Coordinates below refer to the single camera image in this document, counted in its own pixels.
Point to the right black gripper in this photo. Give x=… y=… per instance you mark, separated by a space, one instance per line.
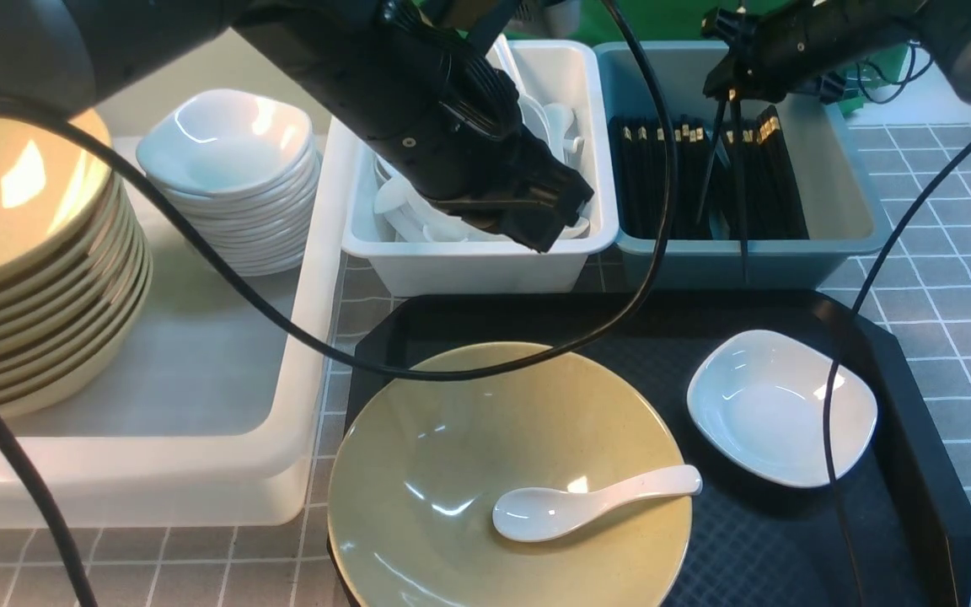
x=800 y=47

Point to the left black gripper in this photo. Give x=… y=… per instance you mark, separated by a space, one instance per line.
x=451 y=125

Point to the black chopstick gold band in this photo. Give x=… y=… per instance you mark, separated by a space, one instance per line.
x=711 y=153

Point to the white square sauce dish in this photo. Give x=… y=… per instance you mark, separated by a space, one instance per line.
x=758 y=398

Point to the yellow noodle bowl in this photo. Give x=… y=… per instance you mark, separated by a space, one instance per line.
x=416 y=478

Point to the white ceramic soup spoon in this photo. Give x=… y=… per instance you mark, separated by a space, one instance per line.
x=539 y=514

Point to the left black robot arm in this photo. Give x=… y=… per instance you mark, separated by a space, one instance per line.
x=59 y=58

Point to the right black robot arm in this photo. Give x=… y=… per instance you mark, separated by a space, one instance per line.
x=943 y=29

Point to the stack of yellow noodle bowls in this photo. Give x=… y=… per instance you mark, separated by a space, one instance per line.
x=75 y=268

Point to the white plastic spoon bin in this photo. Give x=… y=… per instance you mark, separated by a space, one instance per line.
x=563 y=71

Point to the green cloth backdrop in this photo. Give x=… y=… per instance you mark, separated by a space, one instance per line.
x=871 y=79

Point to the blue plastic chopstick bin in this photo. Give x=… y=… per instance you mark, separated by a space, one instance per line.
x=842 y=209

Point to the pile of black chopsticks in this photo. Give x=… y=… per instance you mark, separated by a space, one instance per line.
x=639 y=157

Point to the stack of white sauce dishes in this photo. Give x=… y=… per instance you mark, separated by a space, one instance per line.
x=244 y=171

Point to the large white plastic tub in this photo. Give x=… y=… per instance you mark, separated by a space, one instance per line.
x=208 y=414

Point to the black plastic serving tray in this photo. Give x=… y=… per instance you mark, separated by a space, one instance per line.
x=757 y=544

